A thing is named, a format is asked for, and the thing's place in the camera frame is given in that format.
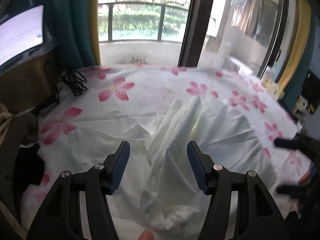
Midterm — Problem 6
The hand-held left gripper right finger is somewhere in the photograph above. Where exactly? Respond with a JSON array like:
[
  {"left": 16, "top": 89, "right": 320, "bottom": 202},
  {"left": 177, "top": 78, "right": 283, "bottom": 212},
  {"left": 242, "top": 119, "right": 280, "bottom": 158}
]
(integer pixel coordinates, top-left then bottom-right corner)
[{"left": 187, "top": 141, "right": 292, "bottom": 240}]

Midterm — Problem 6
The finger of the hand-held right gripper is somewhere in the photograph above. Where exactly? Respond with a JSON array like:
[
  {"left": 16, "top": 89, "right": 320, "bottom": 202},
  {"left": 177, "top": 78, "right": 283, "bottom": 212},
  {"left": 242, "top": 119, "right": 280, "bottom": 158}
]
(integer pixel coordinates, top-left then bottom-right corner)
[
  {"left": 276, "top": 185, "right": 304, "bottom": 198},
  {"left": 274, "top": 136, "right": 300, "bottom": 150}
]

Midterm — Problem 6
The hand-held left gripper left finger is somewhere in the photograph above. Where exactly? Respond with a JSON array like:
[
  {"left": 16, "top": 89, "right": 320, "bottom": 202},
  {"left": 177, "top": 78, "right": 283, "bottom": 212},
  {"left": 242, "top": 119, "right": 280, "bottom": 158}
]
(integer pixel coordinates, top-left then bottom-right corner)
[{"left": 26, "top": 141, "right": 131, "bottom": 240}]

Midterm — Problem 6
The white hooded jacket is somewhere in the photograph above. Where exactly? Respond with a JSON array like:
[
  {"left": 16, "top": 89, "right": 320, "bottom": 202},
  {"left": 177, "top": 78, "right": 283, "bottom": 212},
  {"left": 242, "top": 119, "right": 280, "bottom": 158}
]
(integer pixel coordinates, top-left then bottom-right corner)
[{"left": 67, "top": 96, "right": 278, "bottom": 240}]

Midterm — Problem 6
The pile of dark clothes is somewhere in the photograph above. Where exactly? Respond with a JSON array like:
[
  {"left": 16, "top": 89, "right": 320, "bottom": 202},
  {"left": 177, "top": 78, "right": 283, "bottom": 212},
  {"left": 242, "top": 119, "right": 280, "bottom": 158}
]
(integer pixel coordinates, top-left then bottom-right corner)
[{"left": 0, "top": 112, "right": 45, "bottom": 220}]

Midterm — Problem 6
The person's right hand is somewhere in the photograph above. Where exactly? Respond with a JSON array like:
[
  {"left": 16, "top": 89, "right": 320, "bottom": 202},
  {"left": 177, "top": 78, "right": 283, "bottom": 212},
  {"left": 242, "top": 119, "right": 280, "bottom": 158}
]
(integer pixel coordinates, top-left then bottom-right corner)
[{"left": 299, "top": 172, "right": 312, "bottom": 184}]

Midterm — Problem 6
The black electronic device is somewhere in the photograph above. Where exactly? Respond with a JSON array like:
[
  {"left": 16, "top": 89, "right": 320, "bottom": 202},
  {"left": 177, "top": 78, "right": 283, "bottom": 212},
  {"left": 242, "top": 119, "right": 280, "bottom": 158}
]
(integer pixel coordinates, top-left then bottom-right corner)
[{"left": 300, "top": 70, "right": 320, "bottom": 98}]

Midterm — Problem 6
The floral bed sheet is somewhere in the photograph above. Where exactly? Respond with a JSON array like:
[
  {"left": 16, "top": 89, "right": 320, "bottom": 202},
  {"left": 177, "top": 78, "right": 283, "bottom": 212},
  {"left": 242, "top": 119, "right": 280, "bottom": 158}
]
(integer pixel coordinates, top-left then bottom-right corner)
[{"left": 21, "top": 65, "right": 313, "bottom": 240}]

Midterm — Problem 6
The yellow curtain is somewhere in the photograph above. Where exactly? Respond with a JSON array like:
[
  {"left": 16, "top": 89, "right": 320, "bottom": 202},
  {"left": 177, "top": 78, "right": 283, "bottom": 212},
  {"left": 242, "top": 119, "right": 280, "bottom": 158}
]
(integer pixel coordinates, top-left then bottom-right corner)
[
  {"left": 89, "top": 0, "right": 102, "bottom": 65},
  {"left": 277, "top": 0, "right": 313, "bottom": 98}
]

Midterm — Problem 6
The teal curtain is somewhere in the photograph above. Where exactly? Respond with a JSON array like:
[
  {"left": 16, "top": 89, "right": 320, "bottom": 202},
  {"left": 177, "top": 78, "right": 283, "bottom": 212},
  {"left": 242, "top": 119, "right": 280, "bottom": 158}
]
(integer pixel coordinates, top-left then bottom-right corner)
[
  {"left": 44, "top": 0, "right": 98, "bottom": 68},
  {"left": 282, "top": 5, "right": 320, "bottom": 110}
]

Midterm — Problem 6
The hanging dark garment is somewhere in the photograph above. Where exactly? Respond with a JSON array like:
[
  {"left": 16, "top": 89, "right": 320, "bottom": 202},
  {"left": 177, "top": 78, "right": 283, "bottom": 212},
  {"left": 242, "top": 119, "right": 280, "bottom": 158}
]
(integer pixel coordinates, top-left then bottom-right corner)
[{"left": 254, "top": 0, "right": 279, "bottom": 47}]

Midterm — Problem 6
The brown cardboard box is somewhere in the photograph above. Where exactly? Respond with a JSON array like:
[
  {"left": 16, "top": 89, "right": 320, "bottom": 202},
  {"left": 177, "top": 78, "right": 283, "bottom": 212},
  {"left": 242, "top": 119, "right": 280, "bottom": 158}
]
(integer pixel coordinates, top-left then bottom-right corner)
[{"left": 0, "top": 50, "right": 60, "bottom": 108}]

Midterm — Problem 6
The hanging beige garment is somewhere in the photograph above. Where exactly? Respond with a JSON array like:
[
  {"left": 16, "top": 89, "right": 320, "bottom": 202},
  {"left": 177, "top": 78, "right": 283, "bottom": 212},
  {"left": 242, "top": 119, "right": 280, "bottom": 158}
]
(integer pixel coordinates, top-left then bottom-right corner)
[{"left": 236, "top": 0, "right": 264, "bottom": 34}]

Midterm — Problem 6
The balcony railing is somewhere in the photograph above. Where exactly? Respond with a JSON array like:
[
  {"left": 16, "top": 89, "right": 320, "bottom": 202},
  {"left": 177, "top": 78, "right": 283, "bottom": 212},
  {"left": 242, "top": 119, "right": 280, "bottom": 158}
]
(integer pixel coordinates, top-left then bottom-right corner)
[{"left": 97, "top": 1, "right": 189, "bottom": 42}]

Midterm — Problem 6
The hanging blue shirt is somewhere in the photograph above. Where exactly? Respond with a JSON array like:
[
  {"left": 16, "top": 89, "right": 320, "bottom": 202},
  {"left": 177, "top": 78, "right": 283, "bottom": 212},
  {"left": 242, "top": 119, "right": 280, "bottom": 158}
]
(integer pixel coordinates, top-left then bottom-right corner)
[{"left": 231, "top": 0, "right": 250, "bottom": 27}]

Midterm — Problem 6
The black cable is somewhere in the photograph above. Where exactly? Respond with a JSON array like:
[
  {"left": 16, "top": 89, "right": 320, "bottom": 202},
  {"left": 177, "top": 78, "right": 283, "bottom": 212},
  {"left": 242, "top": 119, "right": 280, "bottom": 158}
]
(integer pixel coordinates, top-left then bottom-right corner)
[{"left": 60, "top": 69, "right": 88, "bottom": 95}]

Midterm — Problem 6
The black sliding door frame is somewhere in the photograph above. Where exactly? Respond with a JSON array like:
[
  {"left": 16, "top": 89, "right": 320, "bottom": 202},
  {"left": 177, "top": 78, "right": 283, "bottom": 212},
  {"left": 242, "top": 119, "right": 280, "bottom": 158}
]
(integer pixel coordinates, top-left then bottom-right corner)
[{"left": 259, "top": 0, "right": 299, "bottom": 78}]

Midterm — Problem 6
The black window post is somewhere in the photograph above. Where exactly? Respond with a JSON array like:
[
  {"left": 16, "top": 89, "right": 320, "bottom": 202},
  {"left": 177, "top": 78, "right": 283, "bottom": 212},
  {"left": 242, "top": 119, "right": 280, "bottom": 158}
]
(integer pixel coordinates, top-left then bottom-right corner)
[{"left": 177, "top": 0, "right": 218, "bottom": 68}]

